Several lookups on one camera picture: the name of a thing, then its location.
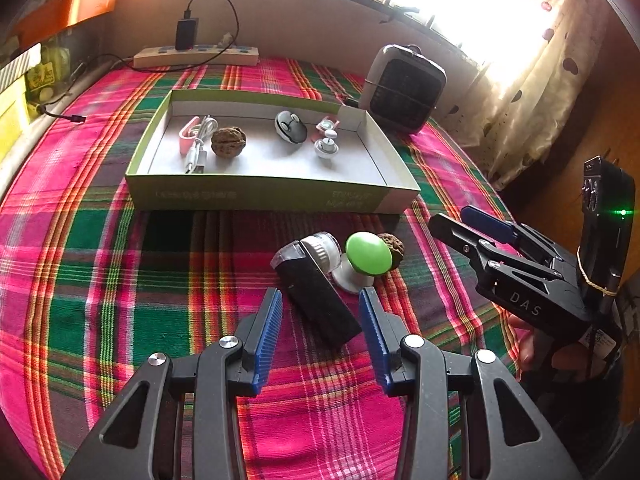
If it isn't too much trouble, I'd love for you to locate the green topped white knob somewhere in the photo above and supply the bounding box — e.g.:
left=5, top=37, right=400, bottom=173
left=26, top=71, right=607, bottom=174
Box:
left=332, top=231, right=393, bottom=295

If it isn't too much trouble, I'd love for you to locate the pink holder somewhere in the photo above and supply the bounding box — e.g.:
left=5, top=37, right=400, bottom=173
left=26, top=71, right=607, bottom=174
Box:
left=312, top=115, right=342, bottom=142

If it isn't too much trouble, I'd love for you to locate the black charger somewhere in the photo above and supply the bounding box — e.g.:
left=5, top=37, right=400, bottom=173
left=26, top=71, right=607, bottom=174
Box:
left=175, top=17, right=200, bottom=52

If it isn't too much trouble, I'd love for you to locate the black charger cable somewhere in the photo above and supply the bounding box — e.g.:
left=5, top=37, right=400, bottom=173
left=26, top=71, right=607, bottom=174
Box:
left=182, top=0, right=240, bottom=63

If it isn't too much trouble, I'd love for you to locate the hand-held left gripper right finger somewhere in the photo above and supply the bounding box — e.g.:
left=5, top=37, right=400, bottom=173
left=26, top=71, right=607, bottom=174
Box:
left=358, top=286, right=583, bottom=480

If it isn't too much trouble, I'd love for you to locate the striped box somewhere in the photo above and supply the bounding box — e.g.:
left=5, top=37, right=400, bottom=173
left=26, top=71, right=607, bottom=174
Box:
left=0, top=42, right=43, bottom=93

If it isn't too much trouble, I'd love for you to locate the white ribbed device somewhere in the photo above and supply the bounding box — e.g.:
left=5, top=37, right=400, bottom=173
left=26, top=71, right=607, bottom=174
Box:
left=300, top=232, right=343, bottom=266

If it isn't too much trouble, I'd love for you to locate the cream dotted curtain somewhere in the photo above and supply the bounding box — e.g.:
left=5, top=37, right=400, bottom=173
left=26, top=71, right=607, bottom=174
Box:
left=450, top=0, right=626, bottom=191

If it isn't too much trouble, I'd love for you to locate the beige power strip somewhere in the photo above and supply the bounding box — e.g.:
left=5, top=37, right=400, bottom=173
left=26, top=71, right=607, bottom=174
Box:
left=132, top=45, right=261, bottom=68

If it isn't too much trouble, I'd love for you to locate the grey space heater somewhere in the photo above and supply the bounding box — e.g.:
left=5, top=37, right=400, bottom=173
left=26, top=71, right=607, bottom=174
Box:
left=359, top=44, right=447, bottom=135

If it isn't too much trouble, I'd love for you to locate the small pink toy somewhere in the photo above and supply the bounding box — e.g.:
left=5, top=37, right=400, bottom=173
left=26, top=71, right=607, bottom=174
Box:
left=179, top=115, right=206, bottom=156

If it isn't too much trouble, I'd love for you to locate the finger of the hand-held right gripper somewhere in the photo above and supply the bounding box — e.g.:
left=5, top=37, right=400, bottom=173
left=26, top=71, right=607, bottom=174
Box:
left=427, top=212, right=566, bottom=283
left=461, top=205, right=571, bottom=263

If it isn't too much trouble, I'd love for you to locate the person's right hand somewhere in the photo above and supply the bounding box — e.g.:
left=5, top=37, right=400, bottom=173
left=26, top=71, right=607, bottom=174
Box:
left=518, top=327, right=537, bottom=370

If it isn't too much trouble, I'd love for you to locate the pink green plaid blanket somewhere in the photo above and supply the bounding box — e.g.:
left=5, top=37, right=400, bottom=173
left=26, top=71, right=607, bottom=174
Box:
left=0, top=57, right=531, bottom=480

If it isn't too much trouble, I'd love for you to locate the black cable with plug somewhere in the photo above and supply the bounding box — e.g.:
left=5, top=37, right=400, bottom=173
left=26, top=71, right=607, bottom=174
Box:
left=37, top=52, right=146, bottom=123

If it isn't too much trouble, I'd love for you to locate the black rectangular device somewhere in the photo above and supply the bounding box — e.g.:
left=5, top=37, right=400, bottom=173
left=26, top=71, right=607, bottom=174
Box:
left=270, top=240, right=363, bottom=348

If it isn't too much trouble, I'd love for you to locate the white cable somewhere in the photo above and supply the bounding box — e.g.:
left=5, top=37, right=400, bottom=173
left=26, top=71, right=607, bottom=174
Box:
left=184, top=116, right=218, bottom=175

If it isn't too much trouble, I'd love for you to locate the green cardboard box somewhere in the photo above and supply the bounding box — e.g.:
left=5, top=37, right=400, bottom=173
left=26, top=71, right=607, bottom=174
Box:
left=124, top=89, right=421, bottom=213

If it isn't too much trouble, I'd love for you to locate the yellow box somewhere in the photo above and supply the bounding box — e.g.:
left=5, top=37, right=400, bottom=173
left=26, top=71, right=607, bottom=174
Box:
left=0, top=80, right=28, bottom=161

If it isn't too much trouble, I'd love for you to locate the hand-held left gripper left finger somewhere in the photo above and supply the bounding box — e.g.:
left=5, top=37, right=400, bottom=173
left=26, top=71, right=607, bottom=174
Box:
left=60, top=287, right=284, bottom=480

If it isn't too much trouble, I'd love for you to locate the yellow green packet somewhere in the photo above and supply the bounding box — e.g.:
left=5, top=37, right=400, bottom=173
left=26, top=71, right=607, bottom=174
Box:
left=25, top=45, right=71, bottom=111

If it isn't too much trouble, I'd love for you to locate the brown walnut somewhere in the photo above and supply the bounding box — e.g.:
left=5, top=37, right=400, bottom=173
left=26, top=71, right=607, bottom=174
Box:
left=376, top=232, right=405, bottom=273
left=210, top=127, right=248, bottom=158

